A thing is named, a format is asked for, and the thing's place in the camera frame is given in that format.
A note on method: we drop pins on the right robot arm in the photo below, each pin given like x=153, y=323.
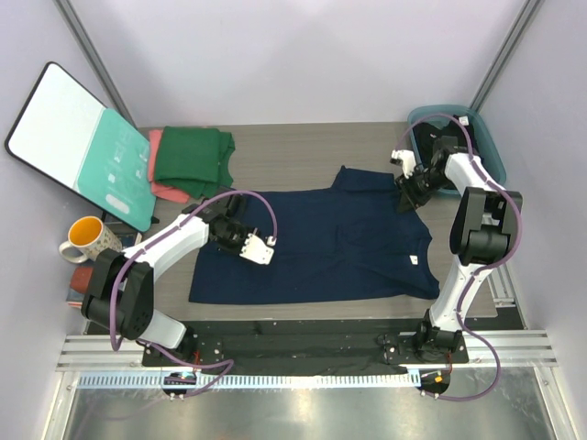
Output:
x=484, y=235

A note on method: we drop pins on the teal plastic bin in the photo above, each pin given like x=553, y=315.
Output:
x=476, y=133

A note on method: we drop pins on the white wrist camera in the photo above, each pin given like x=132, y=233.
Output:
x=258, y=250
x=406, y=160

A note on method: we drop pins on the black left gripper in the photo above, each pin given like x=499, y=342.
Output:
x=245, y=230

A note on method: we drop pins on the navy blue t shirt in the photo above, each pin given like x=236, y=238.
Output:
x=346, y=242

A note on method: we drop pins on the left aluminium frame post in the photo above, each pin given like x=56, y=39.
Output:
x=90, y=52

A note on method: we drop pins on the white and teal board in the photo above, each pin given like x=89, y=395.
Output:
x=66, y=133

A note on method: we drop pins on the yellow inside floral mug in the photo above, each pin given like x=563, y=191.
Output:
x=86, y=239

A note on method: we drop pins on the right aluminium frame post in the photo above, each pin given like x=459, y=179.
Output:
x=505, y=53

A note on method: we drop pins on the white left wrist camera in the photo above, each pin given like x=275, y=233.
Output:
x=258, y=250

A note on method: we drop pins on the folded green t shirt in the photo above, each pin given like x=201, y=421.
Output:
x=195, y=160

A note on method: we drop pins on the stack of books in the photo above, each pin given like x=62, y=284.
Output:
x=128, y=239

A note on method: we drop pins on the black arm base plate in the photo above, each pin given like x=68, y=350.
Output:
x=302, y=344

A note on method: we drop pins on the aluminium frame post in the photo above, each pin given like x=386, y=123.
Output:
x=505, y=53
x=90, y=52

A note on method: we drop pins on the black printed t shirt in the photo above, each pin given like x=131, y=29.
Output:
x=431, y=136

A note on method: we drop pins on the folded pink t shirt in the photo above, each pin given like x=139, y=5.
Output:
x=161, y=190

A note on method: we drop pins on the red small box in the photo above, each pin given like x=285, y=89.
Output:
x=81, y=278

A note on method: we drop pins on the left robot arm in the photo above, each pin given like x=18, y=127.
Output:
x=120, y=292

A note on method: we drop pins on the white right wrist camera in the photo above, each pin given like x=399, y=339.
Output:
x=406, y=160

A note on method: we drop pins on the aluminium front rail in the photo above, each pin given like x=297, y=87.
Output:
x=135, y=366

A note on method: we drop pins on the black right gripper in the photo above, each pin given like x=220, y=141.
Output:
x=406, y=187

